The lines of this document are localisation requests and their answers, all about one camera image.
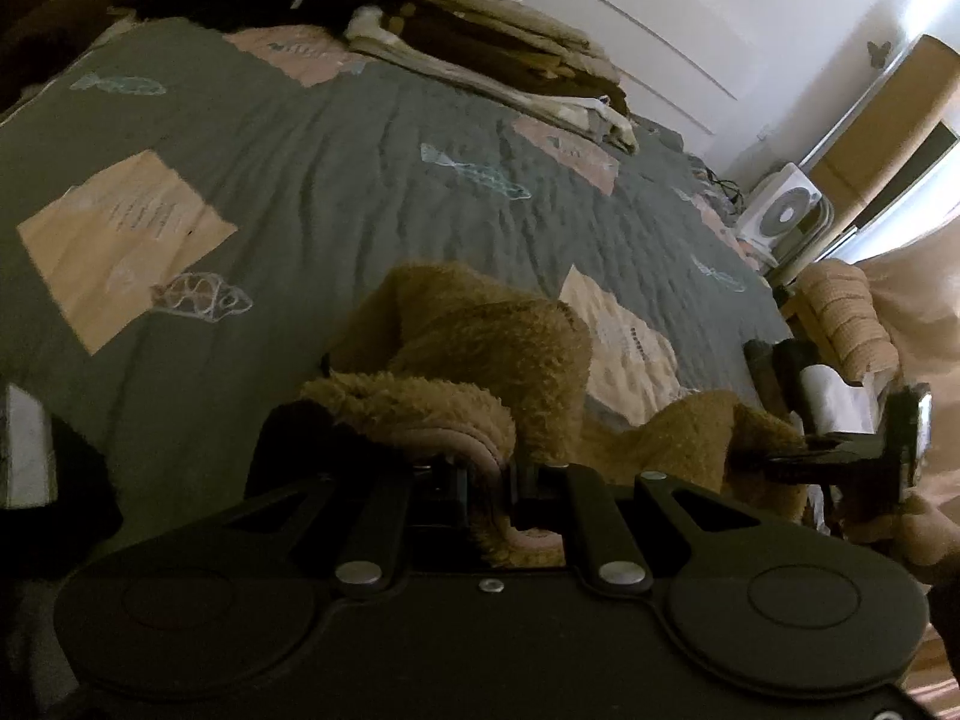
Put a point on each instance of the black jacket brown fleece lining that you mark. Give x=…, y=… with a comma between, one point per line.
x=465, y=345

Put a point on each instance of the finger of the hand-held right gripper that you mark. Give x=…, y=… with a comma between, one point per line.
x=795, y=461

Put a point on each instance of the grey patchwork fish quilt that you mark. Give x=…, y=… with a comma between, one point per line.
x=300, y=165

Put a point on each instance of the tan knitted cloth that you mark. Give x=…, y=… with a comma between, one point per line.
x=844, y=315

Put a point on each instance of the pile of folded beige clothes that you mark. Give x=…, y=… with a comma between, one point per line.
x=487, y=37

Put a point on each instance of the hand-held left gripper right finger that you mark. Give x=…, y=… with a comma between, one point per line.
x=592, y=517

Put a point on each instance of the person's right hand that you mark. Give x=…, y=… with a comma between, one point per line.
x=915, y=540

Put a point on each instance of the white box fan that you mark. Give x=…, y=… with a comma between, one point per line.
x=784, y=214

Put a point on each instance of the butterfly wall decal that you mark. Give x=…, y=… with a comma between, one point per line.
x=875, y=52

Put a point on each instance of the pale grey cloth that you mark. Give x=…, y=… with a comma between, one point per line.
x=26, y=450

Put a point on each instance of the peach curtain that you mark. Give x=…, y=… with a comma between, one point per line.
x=922, y=315

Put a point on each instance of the brown cardboard panel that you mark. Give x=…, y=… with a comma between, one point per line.
x=885, y=135

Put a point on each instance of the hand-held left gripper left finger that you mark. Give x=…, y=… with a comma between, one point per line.
x=382, y=517

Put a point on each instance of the white towel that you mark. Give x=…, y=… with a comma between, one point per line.
x=825, y=397

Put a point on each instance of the folded white and black clothes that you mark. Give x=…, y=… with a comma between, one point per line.
x=780, y=367

